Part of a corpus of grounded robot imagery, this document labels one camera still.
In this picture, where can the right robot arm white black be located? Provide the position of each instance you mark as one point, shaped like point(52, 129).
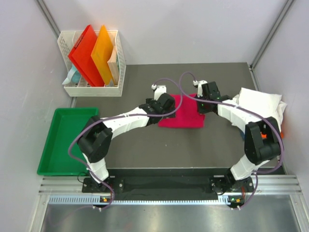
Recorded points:
point(262, 140)

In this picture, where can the folded white t shirt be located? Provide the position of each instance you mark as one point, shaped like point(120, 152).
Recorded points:
point(264, 104)

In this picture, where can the white plastic basket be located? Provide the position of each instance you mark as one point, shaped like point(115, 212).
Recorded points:
point(66, 41)

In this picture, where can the green plastic tray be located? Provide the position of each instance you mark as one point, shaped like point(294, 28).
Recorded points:
point(66, 124)

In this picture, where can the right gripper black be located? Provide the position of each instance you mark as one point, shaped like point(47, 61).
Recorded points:
point(201, 110)

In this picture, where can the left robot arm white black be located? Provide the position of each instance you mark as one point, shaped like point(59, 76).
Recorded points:
point(95, 142)

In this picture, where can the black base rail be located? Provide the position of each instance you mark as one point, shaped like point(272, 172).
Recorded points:
point(164, 184)

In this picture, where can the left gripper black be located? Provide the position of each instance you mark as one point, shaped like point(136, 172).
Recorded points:
point(149, 101)

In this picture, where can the white slotted cable duct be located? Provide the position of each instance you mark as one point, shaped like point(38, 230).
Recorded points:
point(102, 200)

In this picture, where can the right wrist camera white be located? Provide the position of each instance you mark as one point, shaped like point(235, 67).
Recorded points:
point(198, 84)

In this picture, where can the magenta t shirt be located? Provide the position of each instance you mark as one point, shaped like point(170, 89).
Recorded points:
point(187, 117)

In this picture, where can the wooden board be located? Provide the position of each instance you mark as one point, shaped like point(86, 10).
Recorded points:
point(113, 64)

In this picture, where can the red plastic board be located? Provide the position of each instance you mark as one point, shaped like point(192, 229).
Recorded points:
point(80, 56)

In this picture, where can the orange plastic board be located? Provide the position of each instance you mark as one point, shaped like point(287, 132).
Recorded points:
point(101, 54)

